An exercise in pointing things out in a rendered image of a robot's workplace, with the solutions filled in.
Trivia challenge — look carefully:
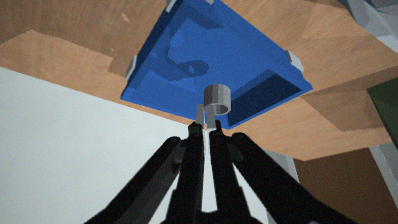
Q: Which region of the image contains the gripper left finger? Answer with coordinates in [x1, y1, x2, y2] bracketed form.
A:
[83, 104, 206, 224]

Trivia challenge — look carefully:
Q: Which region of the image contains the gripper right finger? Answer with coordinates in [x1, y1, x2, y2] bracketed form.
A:
[206, 105, 358, 224]

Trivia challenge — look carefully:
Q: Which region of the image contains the grey metal bushing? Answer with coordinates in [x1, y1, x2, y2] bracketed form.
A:
[204, 84, 231, 115]

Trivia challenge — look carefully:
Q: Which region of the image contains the blue plastic crate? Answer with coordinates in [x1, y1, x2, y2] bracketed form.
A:
[120, 0, 313, 130]

